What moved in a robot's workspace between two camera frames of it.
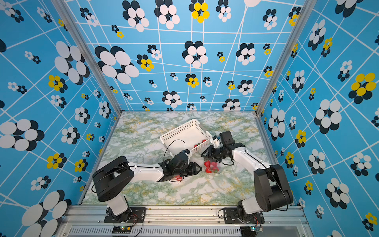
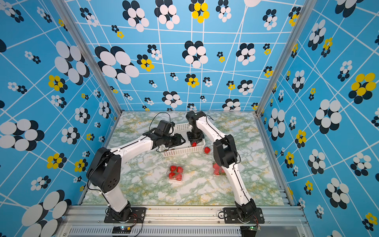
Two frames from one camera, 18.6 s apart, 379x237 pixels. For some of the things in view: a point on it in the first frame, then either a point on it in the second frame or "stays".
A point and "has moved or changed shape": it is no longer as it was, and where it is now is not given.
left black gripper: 194,169 -> 178,141
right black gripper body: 216,154 -> 195,136
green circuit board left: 122,229 stays
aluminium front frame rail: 184,221 stays
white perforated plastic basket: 190,136 has moved or changed shape
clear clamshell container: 211,167 has moved or changed shape
